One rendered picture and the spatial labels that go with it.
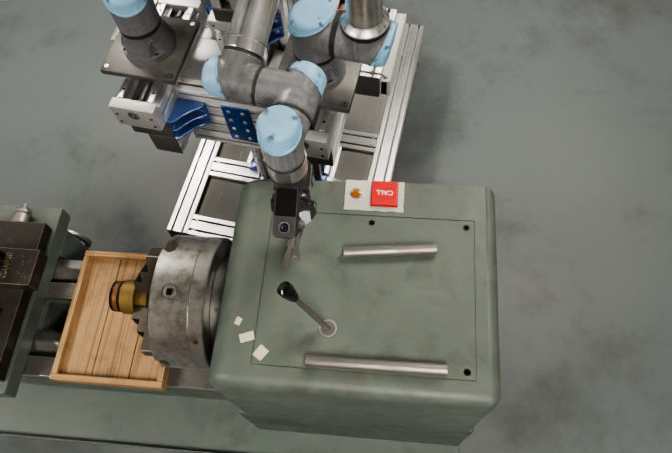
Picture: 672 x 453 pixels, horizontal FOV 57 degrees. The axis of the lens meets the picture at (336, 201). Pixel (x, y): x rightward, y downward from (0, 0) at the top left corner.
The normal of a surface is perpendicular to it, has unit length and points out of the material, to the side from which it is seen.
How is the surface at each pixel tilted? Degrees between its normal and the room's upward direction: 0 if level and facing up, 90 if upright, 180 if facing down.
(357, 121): 0
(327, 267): 0
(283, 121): 1
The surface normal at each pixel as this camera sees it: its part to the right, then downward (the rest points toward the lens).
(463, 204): -0.06, -0.45
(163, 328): -0.10, 0.24
